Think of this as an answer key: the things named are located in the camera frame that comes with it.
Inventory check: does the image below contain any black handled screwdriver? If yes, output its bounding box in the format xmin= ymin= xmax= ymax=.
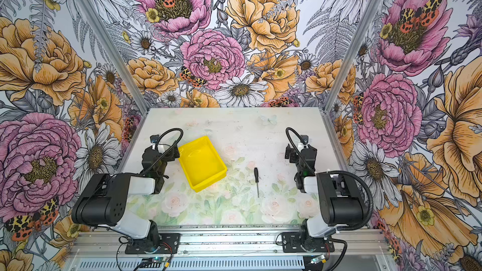
xmin=254 ymin=167 xmax=260 ymax=198

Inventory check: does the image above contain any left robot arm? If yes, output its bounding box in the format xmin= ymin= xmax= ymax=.
xmin=71 ymin=128 xmax=183 ymax=253

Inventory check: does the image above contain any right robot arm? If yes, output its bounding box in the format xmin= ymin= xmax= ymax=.
xmin=285 ymin=127 xmax=375 ymax=252

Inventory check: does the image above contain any yellow plastic bin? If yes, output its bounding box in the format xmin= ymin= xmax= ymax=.
xmin=179 ymin=136 xmax=227 ymax=193

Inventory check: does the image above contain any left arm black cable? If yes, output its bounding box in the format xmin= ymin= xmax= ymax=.
xmin=139 ymin=127 xmax=185 ymax=178

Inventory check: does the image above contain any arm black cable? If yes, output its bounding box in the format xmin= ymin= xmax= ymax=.
xmin=139 ymin=127 xmax=185 ymax=178
xmin=285 ymin=127 xmax=374 ymax=231

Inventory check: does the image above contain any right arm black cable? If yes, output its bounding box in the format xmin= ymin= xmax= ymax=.
xmin=285 ymin=127 xmax=374 ymax=231

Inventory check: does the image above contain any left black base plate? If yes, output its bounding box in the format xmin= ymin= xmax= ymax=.
xmin=125 ymin=233 xmax=181 ymax=255

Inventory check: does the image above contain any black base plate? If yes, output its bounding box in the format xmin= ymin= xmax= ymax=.
xmin=125 ymin=233 xmax=181 ymax=255
xmin=276 ymin=232 xmax=335 ymax=253

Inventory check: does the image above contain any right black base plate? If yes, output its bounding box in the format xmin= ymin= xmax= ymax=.
xmin=276 ymin=232 xmax=335 ymax=253

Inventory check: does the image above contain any aluminium front rail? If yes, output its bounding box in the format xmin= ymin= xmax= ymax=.
xmin=68 ymin=225 xmax=389 ymax=259

